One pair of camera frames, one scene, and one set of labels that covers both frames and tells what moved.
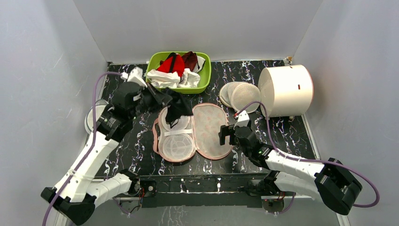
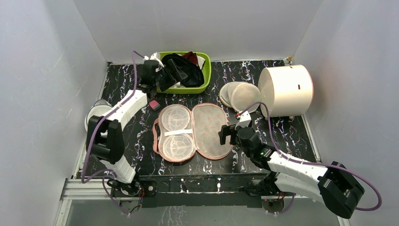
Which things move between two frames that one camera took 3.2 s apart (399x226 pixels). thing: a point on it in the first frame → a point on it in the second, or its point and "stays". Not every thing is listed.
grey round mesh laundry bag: [100, 105] stays
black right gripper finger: [226, 131] stays
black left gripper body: [149, 100] → [163, 82]
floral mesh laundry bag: [205, 133] stays
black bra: [179, 105] → [195, 76]
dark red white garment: [193, 61] stays
